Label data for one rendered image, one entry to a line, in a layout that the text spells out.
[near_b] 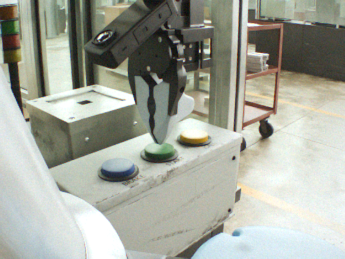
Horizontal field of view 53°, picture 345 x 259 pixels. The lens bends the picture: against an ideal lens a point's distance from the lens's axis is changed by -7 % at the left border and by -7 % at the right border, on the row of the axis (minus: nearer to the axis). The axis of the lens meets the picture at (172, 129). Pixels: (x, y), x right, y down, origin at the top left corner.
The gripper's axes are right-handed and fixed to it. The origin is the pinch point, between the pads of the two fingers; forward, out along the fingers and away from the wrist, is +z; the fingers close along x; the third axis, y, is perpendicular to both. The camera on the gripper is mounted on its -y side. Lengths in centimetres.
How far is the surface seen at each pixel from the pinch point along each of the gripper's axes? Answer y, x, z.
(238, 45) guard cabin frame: 20.6, 1.7, -9.4
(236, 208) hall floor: 113, 59, 93
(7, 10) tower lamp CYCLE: -0.4, 45.8, -15.8
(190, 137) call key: 6.1, -0.8, 1.8
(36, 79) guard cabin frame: 18, 74, 7
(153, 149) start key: -0.2, 0.1, 1.8
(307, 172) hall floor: 179, 48, 93
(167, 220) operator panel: -1.6, -3.8, 10.5
